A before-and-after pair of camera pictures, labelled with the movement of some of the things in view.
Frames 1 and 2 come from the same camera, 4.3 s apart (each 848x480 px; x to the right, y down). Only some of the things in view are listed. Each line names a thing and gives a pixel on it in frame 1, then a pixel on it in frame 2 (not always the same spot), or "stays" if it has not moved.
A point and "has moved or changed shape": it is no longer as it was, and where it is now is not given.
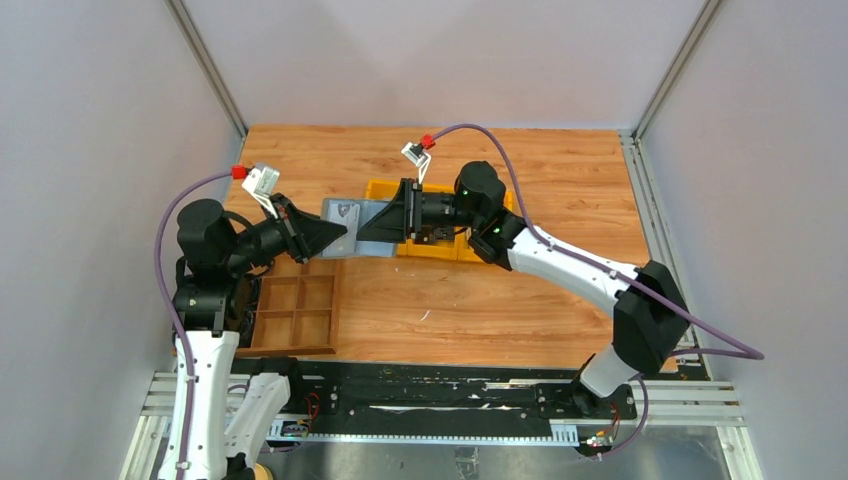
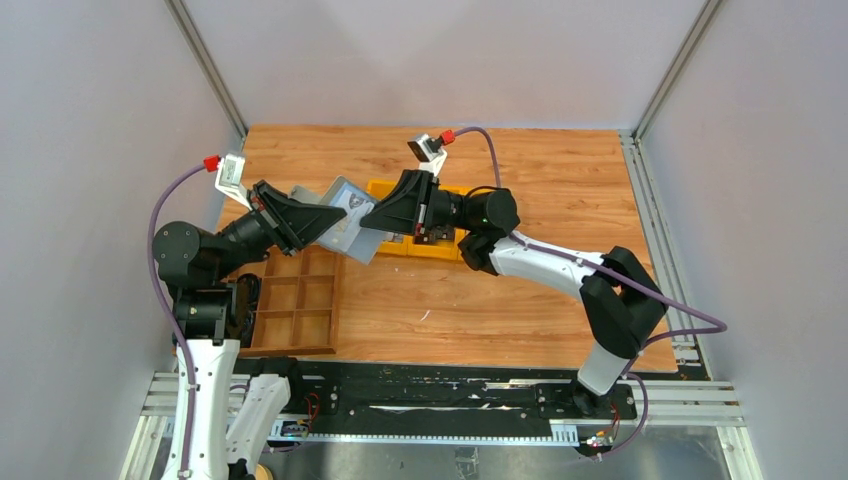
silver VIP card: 344,213 has moved or changed shape
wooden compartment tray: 298,310 stays
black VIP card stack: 443,232 stays
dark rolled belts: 242,308 stays
